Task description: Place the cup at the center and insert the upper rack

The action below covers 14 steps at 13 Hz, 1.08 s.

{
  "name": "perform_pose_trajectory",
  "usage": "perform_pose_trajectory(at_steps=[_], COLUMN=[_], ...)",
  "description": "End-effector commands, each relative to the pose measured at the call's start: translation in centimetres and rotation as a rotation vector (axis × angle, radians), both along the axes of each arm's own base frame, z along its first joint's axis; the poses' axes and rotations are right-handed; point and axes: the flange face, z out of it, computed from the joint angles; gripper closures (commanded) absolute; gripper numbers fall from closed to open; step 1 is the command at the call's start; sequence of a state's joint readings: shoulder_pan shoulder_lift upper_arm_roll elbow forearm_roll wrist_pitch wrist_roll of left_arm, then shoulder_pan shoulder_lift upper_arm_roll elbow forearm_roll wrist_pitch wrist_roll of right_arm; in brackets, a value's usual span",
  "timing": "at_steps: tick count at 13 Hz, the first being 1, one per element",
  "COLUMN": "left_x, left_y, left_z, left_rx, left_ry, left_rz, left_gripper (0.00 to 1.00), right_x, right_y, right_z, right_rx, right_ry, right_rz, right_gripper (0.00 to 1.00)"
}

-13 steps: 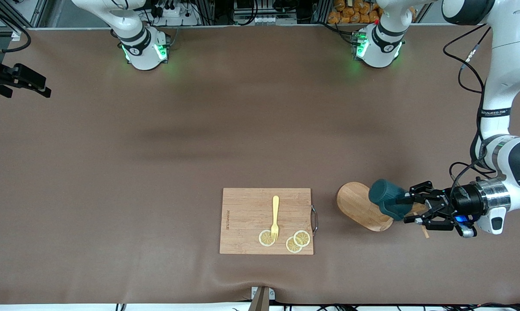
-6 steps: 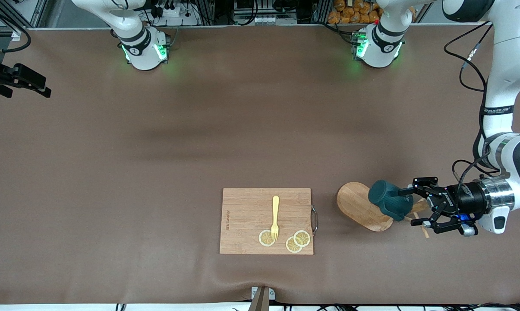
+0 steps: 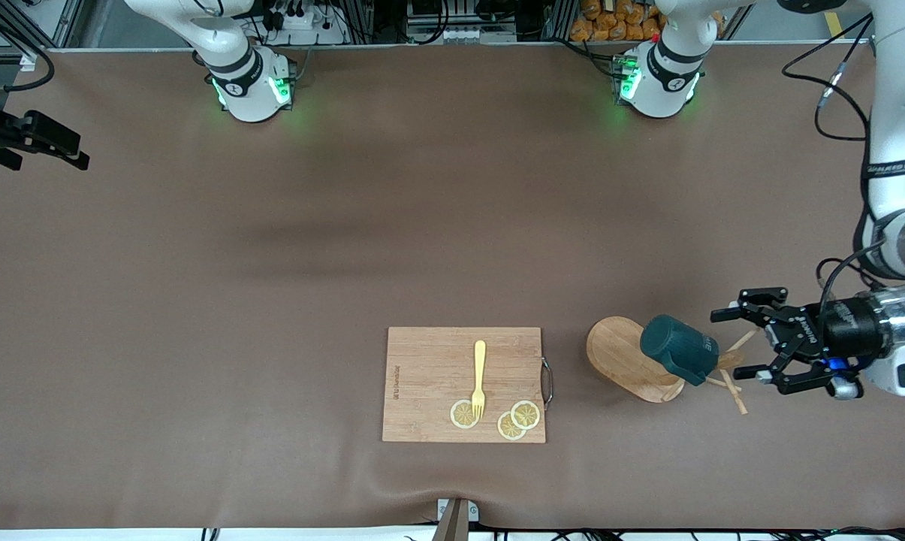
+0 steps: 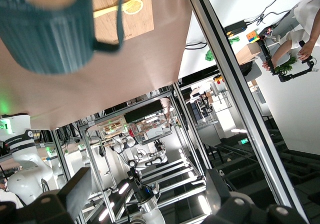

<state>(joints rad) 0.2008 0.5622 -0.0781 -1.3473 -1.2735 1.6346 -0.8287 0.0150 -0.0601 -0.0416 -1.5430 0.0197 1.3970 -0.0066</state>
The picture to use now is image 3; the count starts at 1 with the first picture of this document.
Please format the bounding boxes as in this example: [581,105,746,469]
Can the dark teal mug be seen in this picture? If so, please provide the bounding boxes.
[640,314,720,386]

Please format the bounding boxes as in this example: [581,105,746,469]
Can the wooden mug tree rack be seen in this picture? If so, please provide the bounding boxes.
[586,316,762,416]

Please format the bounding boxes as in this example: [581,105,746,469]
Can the white power strip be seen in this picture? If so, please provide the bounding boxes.
[266,2,348,44]

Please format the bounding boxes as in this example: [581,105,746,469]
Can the yellow plastic fork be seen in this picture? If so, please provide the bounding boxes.
[472,340,487,419]

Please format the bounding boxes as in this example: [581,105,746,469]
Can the orange snack bags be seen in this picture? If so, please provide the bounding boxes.
[570,0,723,42]

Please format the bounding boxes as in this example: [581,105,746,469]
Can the bamboo cutting board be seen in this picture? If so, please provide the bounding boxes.
[382,327,554,444]

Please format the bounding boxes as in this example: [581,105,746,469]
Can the grey electronics box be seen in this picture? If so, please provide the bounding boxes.
[403,0,520,44]

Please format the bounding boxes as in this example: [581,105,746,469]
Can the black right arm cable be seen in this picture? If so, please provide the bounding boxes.
[0,41,55,94]

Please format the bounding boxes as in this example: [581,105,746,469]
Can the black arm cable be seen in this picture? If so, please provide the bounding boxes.
[0,41,55,94]
[781,14,885,316]

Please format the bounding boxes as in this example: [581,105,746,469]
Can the aluminium frame extrusion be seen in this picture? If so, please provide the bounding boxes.
[0,0,85,70]

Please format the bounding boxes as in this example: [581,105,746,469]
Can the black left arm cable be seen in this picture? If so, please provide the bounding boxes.
[781,14,885,316]

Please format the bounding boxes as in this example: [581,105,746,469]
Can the aluminium camera post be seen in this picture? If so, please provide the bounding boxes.
[432,497,480,541]

